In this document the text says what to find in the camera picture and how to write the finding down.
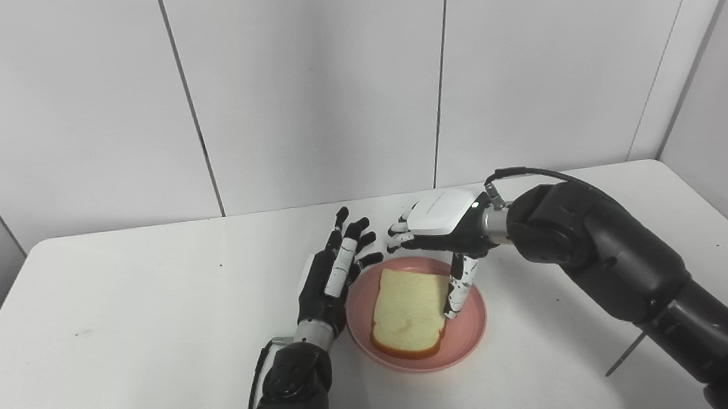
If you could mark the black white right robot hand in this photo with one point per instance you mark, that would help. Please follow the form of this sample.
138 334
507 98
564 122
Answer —
444 214

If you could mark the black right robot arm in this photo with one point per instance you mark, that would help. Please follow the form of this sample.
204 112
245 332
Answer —
619 261

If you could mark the pink round plate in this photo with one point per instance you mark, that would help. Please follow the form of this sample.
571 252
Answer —
470 327

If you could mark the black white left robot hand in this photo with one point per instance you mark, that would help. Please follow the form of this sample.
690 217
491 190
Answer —
319 294

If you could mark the slice of white bread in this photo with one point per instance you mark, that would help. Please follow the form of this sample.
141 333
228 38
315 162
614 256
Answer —
406 309

